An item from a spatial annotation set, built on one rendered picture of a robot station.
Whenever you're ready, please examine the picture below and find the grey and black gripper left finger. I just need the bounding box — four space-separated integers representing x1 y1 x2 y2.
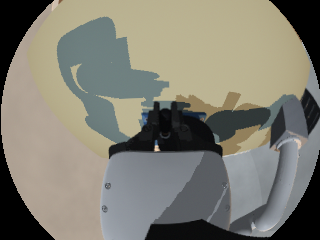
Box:
109 101 160 159

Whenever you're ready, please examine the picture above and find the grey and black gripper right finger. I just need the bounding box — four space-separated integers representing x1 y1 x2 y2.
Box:
171 101 223 157

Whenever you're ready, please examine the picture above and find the blue bench vise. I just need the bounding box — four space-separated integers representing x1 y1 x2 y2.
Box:
142 108 215 151

